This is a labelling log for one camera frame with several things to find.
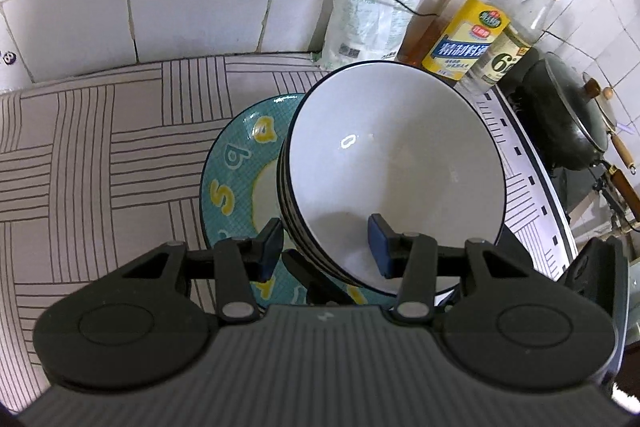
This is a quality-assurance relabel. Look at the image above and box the striped table mat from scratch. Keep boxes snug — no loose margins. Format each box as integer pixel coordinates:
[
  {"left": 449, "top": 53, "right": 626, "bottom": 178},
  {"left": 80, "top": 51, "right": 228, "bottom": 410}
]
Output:
[{"left": 0, "top": 54, "right": 582, "bottom": 408}]

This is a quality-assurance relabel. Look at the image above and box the white plastic bag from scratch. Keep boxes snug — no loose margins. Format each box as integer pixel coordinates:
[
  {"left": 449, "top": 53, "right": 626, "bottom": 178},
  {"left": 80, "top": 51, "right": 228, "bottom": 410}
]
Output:
[{"left": 320, "top": 0, "right": 430, "bottom": 70}]

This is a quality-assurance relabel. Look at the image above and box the clear bottle with white label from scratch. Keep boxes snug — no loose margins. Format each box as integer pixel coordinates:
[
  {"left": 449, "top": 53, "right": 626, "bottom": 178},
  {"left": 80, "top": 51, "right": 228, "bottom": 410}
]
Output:
[{"left": 457, "top": 0, "right": 568, "bottom": 96}]

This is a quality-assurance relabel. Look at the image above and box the black wok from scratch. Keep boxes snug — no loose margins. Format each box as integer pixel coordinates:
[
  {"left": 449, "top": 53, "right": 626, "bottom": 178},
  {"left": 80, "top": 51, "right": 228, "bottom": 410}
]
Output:
[{"left": 514, "top": 49, "right": 637, "bottom": 174}]

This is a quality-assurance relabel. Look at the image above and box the glass wok lid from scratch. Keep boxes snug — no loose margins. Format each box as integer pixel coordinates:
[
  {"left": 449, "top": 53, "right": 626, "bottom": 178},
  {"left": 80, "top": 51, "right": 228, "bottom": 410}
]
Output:
[{"left": 542, "top": 51, "right": 617, "bottom": 154}]

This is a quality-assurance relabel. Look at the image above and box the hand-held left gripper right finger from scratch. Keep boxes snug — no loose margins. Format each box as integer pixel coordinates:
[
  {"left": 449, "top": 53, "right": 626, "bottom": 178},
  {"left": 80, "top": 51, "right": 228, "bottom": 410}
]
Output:
[{"left": 366, "top": 213, "right": 534, "bottom": 324}]

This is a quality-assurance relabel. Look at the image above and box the blue fried egg print plate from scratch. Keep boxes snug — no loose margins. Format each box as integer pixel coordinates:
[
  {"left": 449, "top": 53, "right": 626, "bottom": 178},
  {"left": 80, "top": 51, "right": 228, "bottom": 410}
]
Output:
[{"left": 199, "top": 93, "right": 462, "bottom": 311}]

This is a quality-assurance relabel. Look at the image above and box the yellow label bottle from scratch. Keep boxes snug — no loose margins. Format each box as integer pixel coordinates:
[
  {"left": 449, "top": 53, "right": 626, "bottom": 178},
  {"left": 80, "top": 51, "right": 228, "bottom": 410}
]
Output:
[{"left": 421, "top": 0, "right": 539, "bottom": 82}]

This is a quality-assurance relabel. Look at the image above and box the clear bottle with amber liquid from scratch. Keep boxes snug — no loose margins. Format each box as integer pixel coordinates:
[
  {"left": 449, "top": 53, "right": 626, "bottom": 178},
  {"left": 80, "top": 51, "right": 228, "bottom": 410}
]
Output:
[{"left": 395, "top": 0, "right": 499, "bottom": 68}]

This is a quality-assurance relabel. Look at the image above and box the gas stove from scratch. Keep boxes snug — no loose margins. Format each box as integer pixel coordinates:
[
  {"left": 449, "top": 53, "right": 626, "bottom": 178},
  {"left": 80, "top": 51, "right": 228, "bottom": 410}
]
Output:
[{"left": 547, "top": 154, "right": 640, "bottom": 260}]

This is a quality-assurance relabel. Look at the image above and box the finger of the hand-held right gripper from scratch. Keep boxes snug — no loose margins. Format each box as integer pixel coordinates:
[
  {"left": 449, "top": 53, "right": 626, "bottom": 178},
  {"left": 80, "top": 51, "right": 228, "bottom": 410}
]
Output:
[{"left": 282, "top": 249, "right": 357, "bottom": 306}]

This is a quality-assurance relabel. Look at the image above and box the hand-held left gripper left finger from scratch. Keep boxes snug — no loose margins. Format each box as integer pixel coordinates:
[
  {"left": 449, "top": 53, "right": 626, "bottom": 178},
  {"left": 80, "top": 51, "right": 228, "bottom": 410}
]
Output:
[{"left": 122, "top": 217, "right": 284, "bottom": 324}]

